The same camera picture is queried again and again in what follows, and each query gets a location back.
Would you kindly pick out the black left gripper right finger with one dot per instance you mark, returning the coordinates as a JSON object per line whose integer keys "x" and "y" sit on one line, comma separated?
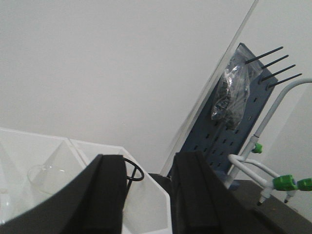
{"x": 203, "y": 205}

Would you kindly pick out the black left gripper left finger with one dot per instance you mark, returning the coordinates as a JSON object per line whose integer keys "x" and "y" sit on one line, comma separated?
{"x": 92, "y": 203}

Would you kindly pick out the glass beaker in middle bin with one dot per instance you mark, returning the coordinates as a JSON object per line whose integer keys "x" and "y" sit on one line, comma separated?
{"x": 48, "y": 179}

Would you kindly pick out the right white storage bin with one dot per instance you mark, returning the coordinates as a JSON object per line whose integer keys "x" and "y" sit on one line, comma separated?
{"x": 147, "y": 205}

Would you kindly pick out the white storage bin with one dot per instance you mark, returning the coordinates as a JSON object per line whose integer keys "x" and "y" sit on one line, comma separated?
{"x": 19, "y": 151}
{"x": 147, "y": 205}

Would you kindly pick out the grey drying pegboard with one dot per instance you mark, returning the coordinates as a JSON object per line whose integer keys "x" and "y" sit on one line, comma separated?
{"x": 214, "y": 139}

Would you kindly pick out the white gooseneck lab faucet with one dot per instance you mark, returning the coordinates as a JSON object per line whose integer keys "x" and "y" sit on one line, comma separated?
{"x": 281, "y": 147}

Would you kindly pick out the middle white storage bin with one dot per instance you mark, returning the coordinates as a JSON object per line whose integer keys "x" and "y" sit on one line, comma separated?
{"x": 19, "y": 151}

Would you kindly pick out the plastic bag of pegs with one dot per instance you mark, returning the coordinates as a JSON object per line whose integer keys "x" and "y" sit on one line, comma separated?
{"x": 233, "y": 89}

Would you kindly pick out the black wire tripod stand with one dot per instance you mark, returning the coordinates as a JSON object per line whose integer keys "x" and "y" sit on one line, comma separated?
{"x": 132, "y": 178}

